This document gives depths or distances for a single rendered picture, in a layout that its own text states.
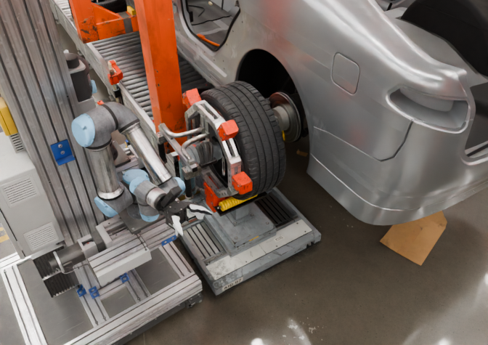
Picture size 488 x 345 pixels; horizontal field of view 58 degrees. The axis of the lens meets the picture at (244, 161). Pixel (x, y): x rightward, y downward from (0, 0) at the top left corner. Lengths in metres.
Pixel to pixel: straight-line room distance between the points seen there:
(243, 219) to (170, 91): 0.95
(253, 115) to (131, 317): 1.28
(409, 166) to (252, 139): 0.77
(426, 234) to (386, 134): 1.58
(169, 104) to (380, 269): 1.74
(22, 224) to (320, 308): 1.74
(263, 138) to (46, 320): 1.54
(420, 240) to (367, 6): 1.87
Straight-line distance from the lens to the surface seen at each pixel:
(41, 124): 1.97
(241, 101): 2.33
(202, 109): 2.36
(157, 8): 2.54
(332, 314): 2.87
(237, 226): 2.93
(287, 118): 2.70
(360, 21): 1.97
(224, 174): 2.68
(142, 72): 4.51
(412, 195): 2.12
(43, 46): 1.83
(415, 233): 3.39
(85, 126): 1.78
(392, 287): 3.06
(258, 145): 2.26
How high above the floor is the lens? 2.44
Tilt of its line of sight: 41 degrees down
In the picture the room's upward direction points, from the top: straight up
